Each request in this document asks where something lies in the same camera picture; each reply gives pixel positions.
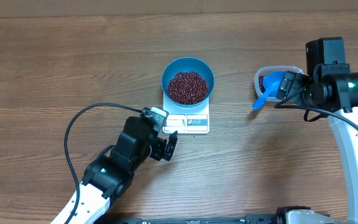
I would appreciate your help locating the red beans in bowl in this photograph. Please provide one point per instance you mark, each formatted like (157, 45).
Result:
(187, 88)

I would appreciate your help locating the red adzuki beans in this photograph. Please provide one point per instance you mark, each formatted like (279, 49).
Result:
(261, 83)

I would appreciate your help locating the blue metal bowl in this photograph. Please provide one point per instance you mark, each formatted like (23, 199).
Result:
(186, 64)

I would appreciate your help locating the clear plastic food container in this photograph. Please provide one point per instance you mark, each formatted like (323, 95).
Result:
(264, 71)

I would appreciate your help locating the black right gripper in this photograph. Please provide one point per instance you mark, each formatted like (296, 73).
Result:
(293, 84)

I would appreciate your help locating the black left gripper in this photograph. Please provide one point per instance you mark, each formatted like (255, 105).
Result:
(161, 144)

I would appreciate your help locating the blue plastic measuring scoop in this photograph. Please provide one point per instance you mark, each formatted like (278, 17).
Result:
(271, 84)

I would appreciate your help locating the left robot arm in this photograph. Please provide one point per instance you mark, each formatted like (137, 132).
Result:
(111, 173)

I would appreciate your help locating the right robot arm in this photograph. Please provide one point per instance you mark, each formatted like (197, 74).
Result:
(330, 89)

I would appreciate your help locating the white digital kitchen scale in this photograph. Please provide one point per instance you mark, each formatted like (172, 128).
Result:
(186, 119)

